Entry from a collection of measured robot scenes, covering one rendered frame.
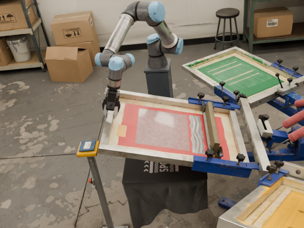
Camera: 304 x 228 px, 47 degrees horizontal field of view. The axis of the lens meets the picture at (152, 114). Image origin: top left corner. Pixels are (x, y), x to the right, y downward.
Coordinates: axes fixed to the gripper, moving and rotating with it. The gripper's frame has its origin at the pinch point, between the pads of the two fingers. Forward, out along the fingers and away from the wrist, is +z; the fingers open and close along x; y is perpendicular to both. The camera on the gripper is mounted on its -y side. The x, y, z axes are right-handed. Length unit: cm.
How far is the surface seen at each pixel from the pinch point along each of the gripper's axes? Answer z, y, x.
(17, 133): 164, 166, 121
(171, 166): 21.3, -10.9, -39.3
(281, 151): 7, 0, -103
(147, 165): 25.1, -8.5, -25.5
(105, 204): 87, 10, -3
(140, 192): 35.3, -20.9, -23.7
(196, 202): 37, -21, -57
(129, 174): 27.9, -15.6, -15.7
